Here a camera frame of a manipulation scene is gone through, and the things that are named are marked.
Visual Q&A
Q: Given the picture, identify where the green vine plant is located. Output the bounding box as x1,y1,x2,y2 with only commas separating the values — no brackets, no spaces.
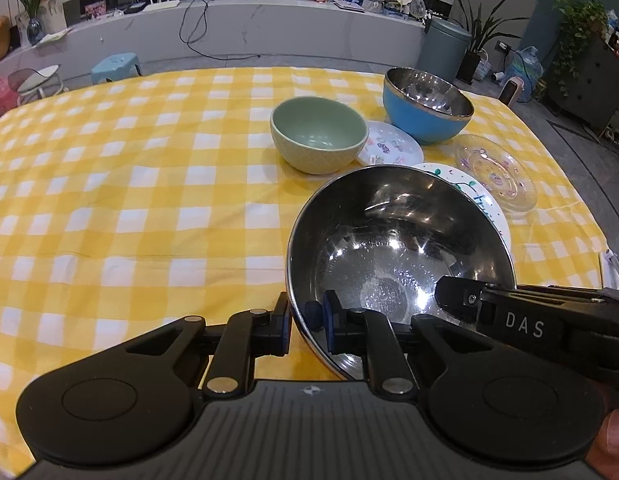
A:
545,0,608,98

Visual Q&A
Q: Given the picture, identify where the yellow white checked tablecloth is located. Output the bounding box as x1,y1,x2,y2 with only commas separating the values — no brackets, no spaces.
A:
0,66,611,478

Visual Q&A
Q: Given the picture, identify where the white fruit-painted plate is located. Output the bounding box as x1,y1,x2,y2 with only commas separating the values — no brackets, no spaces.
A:
413,161,513,256

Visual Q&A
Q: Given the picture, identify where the small round side table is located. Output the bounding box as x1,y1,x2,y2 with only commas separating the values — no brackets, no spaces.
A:
8,64,68,106

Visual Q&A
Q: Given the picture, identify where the grey-green trash bin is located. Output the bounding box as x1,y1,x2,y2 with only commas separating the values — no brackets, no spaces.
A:
416,18,472,82

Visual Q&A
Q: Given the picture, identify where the pink basket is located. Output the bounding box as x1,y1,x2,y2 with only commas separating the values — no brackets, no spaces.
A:
0,77,19,116

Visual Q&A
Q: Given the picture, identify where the blue steel-lined bowl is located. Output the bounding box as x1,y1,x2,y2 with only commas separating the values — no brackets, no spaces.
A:
382,67,474,144

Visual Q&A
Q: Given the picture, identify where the potted long-leaf plant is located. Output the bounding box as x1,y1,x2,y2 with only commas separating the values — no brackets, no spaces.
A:
455,0,529,84

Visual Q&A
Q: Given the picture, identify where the clear glass decorated plate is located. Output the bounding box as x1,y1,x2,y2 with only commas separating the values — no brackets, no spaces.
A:
454,134,537,212

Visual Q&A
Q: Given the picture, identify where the green ceramic bowl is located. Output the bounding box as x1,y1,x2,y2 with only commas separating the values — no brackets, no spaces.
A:
270,96,368,176

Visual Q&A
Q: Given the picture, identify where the small white decorated plate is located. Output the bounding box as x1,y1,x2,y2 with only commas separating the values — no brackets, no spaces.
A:
356,120,424,167

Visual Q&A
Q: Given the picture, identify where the light blue plastic stool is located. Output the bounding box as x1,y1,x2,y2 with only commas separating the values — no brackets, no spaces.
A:
90,52,142,84

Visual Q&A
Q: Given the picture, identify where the dark cabinet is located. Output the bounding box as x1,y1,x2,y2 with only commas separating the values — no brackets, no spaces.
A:
546,39,619,133

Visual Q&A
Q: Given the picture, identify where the blue water jug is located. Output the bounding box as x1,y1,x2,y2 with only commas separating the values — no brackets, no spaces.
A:
505,46,544,103

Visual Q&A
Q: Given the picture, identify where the white grey phone stand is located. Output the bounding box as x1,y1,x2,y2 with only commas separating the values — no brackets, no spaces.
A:
599,249,619,290

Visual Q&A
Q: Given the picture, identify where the large stainless steel bowl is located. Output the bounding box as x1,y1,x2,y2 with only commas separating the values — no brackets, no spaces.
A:
286,166,515,379

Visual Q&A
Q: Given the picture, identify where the white long tv cabinet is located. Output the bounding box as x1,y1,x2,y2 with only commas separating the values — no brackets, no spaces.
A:
0,0,424,86

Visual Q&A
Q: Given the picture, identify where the person's hand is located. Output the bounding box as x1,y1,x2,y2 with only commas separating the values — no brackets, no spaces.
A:
586,408,619,480

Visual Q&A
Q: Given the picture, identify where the small space heater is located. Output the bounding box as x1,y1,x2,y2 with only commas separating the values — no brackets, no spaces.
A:
498,76,524,106

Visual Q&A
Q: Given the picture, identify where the black cable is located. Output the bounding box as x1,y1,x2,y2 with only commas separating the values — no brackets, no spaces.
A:
177,0,263,63

